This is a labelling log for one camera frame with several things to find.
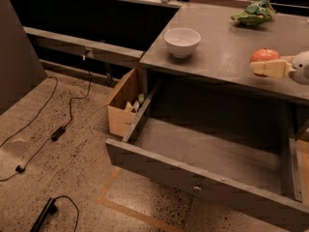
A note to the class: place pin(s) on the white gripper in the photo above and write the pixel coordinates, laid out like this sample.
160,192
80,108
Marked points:
301,68

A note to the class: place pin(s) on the red apple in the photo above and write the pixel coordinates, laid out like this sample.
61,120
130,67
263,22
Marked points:
264,54

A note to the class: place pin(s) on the grey open top drawer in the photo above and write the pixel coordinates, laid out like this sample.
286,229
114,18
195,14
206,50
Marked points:
238,146

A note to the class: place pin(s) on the round metal drawer knob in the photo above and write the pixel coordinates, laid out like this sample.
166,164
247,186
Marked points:
197,189

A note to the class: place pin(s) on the green chip bag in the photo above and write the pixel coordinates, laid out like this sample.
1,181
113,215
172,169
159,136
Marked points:
256,13

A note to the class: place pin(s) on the grey counter cabinet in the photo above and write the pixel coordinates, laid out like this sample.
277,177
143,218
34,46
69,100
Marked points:
223,54

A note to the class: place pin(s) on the white ceramic bowl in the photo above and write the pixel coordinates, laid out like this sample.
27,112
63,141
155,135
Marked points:
181,42

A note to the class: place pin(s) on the items inside cardboard box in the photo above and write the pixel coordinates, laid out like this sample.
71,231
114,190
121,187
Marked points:
134,106

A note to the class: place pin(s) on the cardboard box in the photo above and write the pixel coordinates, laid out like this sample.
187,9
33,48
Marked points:
120,106

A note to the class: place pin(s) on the black power adapter brick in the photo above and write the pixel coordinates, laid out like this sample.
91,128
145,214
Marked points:
58,133

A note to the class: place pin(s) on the black power strip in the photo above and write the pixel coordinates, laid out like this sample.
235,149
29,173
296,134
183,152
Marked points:
48,209

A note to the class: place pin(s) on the grey metal rail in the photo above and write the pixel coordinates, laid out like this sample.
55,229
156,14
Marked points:
104,52

